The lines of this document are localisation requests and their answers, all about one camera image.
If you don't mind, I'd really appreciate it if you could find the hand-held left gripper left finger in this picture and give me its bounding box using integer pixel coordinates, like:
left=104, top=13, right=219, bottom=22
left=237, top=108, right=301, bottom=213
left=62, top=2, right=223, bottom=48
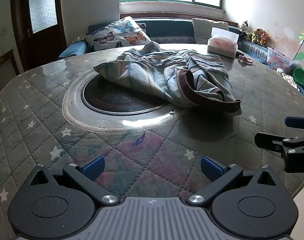
left=24, top=155, right=119, bottom=207

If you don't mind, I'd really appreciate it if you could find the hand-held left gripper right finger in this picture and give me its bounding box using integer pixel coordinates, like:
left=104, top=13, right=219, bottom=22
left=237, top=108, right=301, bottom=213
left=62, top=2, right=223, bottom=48
left=187, top=156, right=280, bottom=206

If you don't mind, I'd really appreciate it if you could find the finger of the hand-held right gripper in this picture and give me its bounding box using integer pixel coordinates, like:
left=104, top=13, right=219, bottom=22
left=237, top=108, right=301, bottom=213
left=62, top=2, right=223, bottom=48
left=254, top=132, right=304, bottom=173
left=285, top=116, right=304, bottom=129

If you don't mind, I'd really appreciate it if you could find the striped blue grey shirt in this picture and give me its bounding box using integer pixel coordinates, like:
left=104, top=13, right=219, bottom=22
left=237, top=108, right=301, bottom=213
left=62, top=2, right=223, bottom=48
left=93, top=41, right=242, bottom=116

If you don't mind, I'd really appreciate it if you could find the white cloth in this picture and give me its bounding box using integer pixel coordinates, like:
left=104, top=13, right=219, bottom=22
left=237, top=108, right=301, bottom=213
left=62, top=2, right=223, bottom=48
left=280, top=71, right=301, bottom=88

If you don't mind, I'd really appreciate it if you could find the green plastic bowl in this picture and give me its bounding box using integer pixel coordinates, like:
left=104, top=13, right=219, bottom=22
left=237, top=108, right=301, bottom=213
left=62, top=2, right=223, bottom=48
left=293, top=67, right=304, bottom=85

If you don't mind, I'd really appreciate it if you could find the clear plastic storage box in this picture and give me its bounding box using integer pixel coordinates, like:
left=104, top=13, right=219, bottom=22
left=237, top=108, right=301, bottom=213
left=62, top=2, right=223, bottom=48
left=266, top=47, right=297, bottom=72

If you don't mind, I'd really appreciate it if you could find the round black cooktop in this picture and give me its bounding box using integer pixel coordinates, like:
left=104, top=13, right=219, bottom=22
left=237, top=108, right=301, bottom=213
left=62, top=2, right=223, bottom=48
left=62, top=70, right=185, bottom=133

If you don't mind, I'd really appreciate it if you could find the pink plush toy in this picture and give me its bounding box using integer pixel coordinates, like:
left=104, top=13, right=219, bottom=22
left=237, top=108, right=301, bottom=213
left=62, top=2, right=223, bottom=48
left=236, top=52, right=254, bottom=67

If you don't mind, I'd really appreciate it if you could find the orange plush toy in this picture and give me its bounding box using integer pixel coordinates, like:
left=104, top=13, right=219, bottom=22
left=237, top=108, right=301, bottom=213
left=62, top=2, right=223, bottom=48
left=260, top=31, right=270, bottom=46

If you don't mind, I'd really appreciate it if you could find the yellow plush toy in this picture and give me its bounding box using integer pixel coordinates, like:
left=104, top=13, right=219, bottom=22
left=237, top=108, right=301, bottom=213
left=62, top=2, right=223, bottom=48
left=251, top=27, right=264, bottom=44

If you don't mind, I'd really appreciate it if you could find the tissue box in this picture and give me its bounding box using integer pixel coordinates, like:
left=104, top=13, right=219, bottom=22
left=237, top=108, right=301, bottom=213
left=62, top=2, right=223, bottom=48
left=207, top=27, right=240, bottom=58

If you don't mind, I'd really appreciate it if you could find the black white plush toy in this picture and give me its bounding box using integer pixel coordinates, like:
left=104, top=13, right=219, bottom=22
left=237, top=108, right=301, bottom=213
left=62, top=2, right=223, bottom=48
left=239, top=20, right=251, bottom=40

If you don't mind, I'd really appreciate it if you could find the white pillow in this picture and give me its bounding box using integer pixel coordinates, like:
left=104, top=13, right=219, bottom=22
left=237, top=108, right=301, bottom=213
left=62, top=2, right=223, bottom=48
left=192, top=18, right=230, bottom=45

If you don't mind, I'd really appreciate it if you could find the butterfly print pillow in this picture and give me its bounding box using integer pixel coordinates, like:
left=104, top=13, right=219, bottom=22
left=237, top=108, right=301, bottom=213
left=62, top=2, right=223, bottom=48
left=85, top=16, right=152, bottom=53

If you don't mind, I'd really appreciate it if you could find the dark wooden door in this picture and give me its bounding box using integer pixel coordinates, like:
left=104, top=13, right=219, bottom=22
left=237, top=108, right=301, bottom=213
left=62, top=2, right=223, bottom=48
left=10, top=0, right=67, bottom=72

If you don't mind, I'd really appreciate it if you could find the blue sofa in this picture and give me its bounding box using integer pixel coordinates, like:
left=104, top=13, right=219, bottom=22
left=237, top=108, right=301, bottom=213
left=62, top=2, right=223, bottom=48
left=58, top=17, right=304, bottom=98

